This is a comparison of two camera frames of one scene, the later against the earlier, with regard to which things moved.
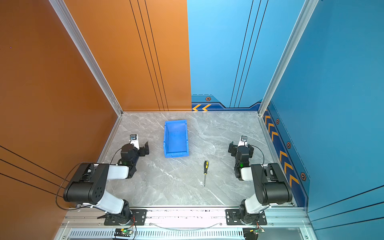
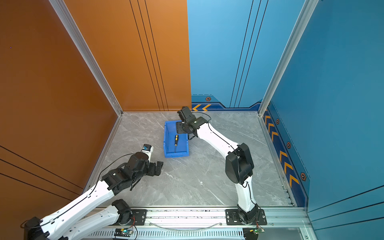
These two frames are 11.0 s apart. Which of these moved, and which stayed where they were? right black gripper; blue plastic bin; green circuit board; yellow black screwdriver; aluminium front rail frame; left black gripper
Moved: left black gripper; yellow black screwdriver; right black gripper
Stayed: aluminium front rail frame; green circuit board; blue plastic bin
